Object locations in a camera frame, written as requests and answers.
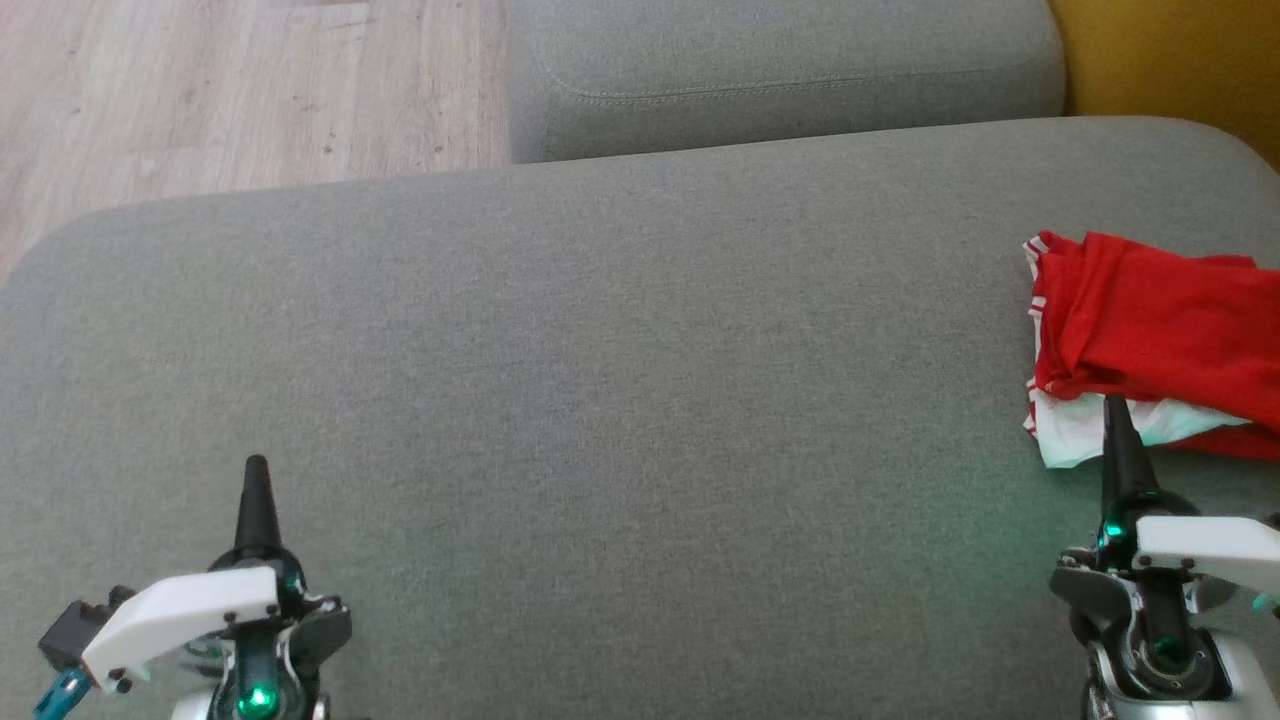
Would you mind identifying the large grey sofa seat cushion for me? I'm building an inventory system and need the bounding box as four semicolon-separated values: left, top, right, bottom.
0;115;1280;720

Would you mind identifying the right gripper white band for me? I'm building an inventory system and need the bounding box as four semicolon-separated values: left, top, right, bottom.
1095;395;1280;596

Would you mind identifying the large yellow sofa back cushion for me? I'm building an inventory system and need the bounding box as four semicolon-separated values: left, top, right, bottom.
1048;0;1280;171

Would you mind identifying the left camera cable blue plug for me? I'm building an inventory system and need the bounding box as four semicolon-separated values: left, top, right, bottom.
32;668;93;720

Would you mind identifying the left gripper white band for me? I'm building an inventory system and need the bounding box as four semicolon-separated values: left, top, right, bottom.
82;455;306;693

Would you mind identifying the red basketball jersey white trim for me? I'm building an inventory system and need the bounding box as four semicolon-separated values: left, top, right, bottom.
1022;230;1280;469

